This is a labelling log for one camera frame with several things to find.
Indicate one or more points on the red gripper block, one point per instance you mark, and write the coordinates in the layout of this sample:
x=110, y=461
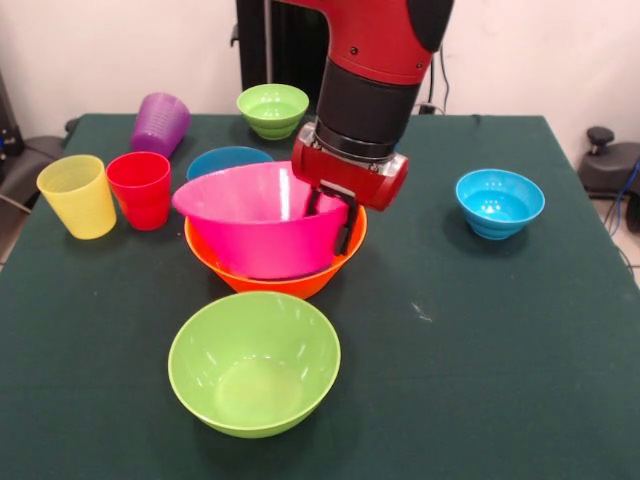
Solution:
x=360, y=177

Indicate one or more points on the pink plastic bowl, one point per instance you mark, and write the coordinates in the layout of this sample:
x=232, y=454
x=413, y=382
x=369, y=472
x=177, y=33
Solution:
x=260, y=240

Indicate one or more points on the orange plastic bowl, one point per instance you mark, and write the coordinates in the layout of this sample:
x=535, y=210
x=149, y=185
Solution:
x=280, y=287

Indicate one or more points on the large green plastic bowl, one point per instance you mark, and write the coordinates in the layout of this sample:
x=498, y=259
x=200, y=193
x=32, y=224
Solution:
x=255, y=350

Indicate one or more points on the light blue plastic bowl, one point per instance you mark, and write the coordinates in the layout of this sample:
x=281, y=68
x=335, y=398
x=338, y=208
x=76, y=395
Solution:
x=500, y=222

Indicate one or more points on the red plastic cup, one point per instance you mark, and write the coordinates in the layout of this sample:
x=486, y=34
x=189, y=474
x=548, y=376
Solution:
x=142, y=195

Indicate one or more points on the purple plastic cup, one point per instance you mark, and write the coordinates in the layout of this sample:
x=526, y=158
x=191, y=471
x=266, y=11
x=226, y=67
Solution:
x=160, y=125

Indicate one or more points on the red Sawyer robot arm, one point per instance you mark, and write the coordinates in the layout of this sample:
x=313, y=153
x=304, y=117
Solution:
x=370, y=75

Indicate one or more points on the small green plastic bowl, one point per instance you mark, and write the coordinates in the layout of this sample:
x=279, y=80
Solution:
x=272, y=112

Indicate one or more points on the dark green tablecloth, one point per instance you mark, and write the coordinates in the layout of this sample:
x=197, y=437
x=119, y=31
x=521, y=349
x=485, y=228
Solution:
x=475, y=375

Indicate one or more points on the yellow plastic cup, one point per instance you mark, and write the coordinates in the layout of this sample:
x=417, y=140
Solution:
x=80, y=205

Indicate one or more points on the black floor stand base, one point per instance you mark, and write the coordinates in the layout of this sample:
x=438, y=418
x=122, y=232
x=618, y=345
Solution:
x=610, y=167
x=30, y=165

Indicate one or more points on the black equipment box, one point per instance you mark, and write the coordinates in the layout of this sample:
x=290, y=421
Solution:
x=9, y=125

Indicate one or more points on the black wall plug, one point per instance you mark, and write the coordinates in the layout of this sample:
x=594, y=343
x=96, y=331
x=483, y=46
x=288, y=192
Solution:
x=426, y=107

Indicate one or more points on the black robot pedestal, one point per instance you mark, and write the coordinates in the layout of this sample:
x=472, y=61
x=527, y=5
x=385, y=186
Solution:
x=290, y=50

